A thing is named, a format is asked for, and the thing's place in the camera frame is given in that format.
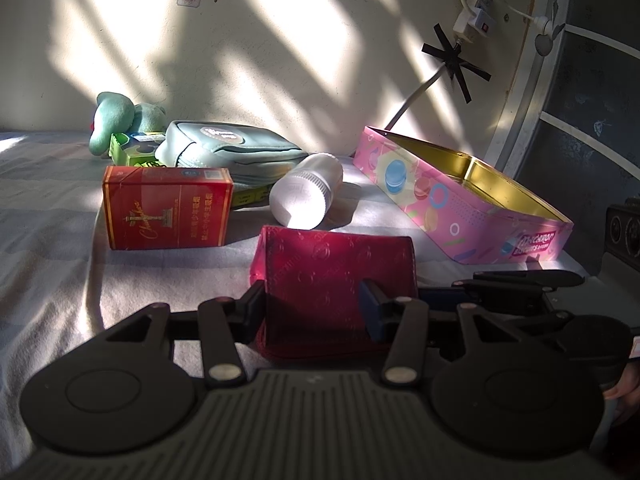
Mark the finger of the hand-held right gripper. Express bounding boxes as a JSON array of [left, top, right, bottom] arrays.
[[419, 269, 587, 312], [492, 309, 576, 348]]

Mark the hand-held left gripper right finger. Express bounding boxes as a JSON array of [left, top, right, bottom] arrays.
[[357, 280, 507, 385]]

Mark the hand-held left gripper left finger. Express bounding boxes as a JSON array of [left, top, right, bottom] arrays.
[[102, 280, 268, 385]]

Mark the red embossed wallet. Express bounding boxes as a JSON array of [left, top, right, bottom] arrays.
[[248, 225, 418, 361]]

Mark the pink tin box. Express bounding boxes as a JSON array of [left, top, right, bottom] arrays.
[[352, 126, 575, 264]]

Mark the red cigarette box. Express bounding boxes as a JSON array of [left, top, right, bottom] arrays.
[[102, 165, 234, 251]]

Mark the light blue zip pouch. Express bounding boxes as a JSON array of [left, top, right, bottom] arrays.
[[154, 120, 310, 188]]

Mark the green snack packet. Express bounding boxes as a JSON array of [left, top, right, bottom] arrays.
[[108, 131, 168, 167]]

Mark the person's right hand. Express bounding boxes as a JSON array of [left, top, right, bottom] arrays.
[[602, 360, 640, 413]]

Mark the dark box with round dials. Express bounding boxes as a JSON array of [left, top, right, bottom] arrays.
[[605, 199, 640, 261]]

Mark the white plastic bottle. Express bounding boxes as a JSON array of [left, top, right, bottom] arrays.
[[269, 152, 345, 229]]

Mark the pale bed sheet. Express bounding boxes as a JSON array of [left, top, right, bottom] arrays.
[[0, 130, 601, 396]]

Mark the black tape cross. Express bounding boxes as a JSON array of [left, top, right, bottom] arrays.
[[422, 24, 493, 103]]

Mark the white framed dark door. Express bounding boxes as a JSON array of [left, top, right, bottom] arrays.
[[487, 0, 640, 281]]

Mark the green plush toy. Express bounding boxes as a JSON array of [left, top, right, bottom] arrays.
[[89, 91, 167, 156]]

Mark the thick white power cable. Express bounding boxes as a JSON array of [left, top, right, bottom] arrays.
[[384, 40, 463, 131]]

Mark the white wall hook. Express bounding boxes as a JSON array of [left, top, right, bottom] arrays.
[[534, 16, 567, 57]]

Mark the thin white hook cable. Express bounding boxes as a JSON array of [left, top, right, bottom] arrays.
[[500, 2, 545, 26]]

